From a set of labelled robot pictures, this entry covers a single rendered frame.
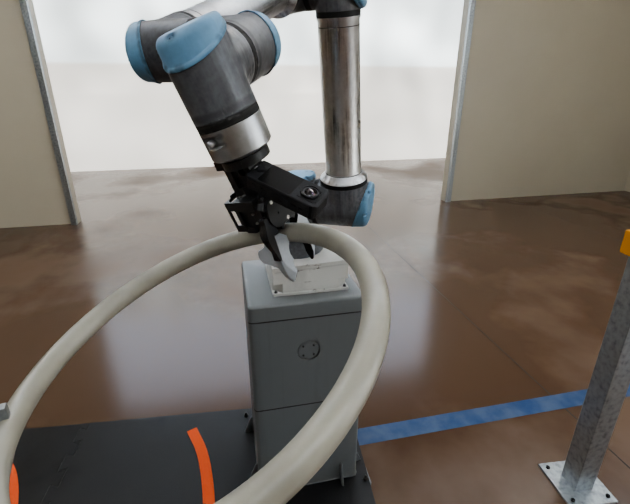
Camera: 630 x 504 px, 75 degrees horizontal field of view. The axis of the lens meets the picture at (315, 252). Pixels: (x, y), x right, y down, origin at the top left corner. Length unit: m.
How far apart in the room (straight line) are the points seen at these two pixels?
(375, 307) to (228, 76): 0.33
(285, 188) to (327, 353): 0.99
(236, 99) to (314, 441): 0.40
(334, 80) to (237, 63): 0.65
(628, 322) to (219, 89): 1.49
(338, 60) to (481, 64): 5.03
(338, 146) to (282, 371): 0.78
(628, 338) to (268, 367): 1.21
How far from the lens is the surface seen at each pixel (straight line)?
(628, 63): 7.62
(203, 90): 0.55
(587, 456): 2.03
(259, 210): 0.59
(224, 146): 0.56
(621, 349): 1.76
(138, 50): 0.74
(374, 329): 0.39
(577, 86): 7.08
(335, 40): 1.17
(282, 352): 1.44
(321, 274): 1.39
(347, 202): 1.28
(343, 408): 0.35
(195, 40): 0.54
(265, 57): 0.65
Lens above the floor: 1.50
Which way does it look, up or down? 22 degrees down
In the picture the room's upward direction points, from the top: straight up
